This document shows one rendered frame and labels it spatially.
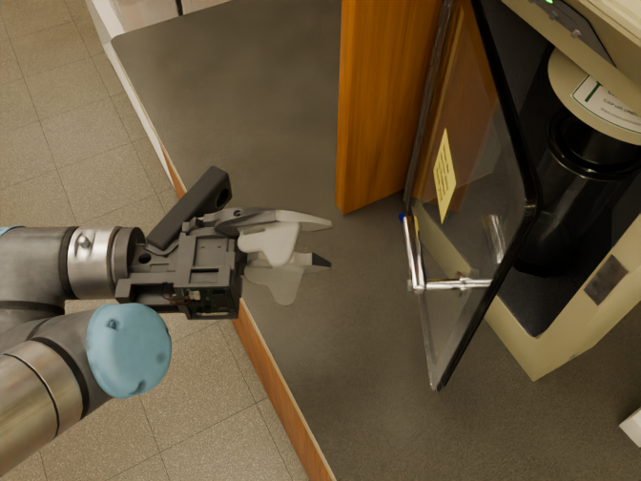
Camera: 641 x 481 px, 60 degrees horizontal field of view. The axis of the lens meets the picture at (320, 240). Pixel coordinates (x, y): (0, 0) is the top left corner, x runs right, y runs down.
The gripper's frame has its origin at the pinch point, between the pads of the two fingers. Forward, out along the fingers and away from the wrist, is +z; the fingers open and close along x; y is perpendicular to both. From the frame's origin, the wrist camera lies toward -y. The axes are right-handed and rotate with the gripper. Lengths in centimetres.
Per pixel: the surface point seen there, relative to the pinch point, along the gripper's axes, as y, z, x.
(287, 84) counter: -54, -5, -26
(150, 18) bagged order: -128, -52, -62
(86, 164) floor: -118, -90, -120
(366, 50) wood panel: -23.0, 6.1, 6.0
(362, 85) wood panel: -22.9, 6.0, 0.7
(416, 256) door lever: 2.6, 9.7, 0.7
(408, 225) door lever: -1.1, 9.3, 0.7
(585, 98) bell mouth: -6.2, 24.5, 13.3
